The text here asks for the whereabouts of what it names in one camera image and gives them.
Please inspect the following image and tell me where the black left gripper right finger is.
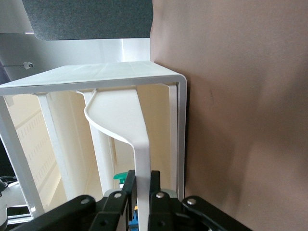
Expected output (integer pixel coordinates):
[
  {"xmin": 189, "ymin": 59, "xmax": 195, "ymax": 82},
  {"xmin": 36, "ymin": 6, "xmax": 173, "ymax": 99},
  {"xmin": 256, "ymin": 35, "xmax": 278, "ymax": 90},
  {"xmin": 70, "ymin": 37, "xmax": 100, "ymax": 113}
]
[{"xmin": 148, "ymin": 170, "xmax": 183, "ymax": 231}]

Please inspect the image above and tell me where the cream plastic drawer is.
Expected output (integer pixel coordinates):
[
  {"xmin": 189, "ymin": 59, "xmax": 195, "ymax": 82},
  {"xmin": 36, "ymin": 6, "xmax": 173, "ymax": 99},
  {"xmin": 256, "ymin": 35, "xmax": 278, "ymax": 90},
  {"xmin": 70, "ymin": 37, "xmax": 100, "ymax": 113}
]
[{"xmin": 83, "ymin": 88, "xmax": 151, "ymax": 231}]

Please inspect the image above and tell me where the white drawer cabinet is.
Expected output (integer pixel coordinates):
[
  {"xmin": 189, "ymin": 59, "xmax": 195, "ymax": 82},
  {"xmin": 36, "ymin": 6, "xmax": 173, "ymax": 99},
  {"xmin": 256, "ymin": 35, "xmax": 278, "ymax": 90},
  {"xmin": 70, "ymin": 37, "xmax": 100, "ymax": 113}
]
[{"xmin": 0, "ymin": 61, "xmax": 188, "ymax": 218}]

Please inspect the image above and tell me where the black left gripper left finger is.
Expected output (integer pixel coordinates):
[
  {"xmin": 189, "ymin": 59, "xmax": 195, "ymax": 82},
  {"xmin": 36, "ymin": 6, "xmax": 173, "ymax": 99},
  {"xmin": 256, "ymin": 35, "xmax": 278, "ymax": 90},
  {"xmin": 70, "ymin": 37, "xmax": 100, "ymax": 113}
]
[{"xmin": 90, "ymin": 169, "xmax": 137, "ymax": 231}]

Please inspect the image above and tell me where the dark grey felt panel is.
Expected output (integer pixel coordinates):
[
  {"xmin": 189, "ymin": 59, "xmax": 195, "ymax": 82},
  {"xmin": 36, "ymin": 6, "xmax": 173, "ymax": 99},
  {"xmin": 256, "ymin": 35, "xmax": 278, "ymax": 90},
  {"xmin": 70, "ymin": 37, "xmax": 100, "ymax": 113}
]
[{"xmin": 21, "ymin": 0, "xmax": 154, "ymax": 41}]

